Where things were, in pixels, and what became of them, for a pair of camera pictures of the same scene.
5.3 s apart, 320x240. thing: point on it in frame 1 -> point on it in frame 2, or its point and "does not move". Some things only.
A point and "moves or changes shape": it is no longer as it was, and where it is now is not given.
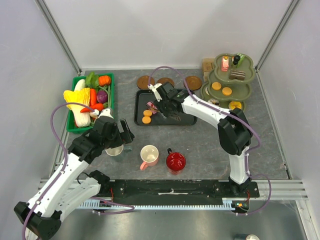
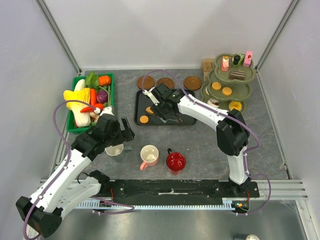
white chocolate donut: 214,101 does not move
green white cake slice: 242,56 does not move
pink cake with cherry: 152,105 -> 248,58
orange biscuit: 147,113 moves or changes shape
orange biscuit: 226,91 does not move
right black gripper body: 164,107 does not move
